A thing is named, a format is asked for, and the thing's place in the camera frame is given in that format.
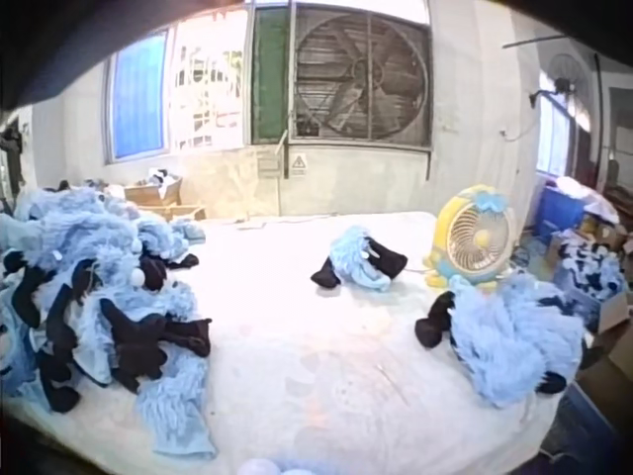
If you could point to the white table cloth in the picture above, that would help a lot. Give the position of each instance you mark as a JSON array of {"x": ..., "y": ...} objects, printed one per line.
[{"x": 316, "y": 356}]

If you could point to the blue plastic crate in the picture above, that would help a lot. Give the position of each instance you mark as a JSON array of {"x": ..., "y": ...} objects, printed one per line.
[{"x": 560, "y": 213}]

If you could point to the blue and black plush toy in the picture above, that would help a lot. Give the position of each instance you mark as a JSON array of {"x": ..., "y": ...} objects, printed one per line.
[{"x": 363, "y": 262}]

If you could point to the yellow desk fan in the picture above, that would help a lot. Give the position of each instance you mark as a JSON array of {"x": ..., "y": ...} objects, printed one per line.
[{"x": 472, "y": 242}]

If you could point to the large wall exhaust fan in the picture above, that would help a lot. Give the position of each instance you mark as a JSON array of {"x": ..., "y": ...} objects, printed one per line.
[{"x": 363, "y": 81}]

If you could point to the pile of blue plush toys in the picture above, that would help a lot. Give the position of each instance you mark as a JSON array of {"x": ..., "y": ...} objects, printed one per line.
[{"x": 509, "y": 331}]

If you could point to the blue window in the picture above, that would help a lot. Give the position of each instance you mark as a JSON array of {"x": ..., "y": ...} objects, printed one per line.
[{"x": 138, "y": 96}]

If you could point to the warning sign sticker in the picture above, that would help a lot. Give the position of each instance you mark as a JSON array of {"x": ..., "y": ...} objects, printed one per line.
[{"x": 298, "y": 164}]

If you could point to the heap of blue plush toys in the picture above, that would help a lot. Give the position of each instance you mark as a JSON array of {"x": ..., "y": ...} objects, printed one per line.
[{"x": 94, "y": 297}]

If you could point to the flat cardboard box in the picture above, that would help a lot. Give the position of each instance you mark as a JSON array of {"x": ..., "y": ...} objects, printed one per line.
[{"x": 184, "y": 213}]

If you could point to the carton of blue plush toys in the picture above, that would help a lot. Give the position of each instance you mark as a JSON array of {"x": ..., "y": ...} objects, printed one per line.
[{"x": 593, "y": 282}]

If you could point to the cardboard box with toys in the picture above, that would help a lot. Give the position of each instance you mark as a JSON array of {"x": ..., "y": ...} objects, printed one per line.
[{"x": 155, "y": 190}]

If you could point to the wall mounted fan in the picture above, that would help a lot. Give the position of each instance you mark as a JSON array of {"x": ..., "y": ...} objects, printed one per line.
[{"x": 566, "y": 74}]

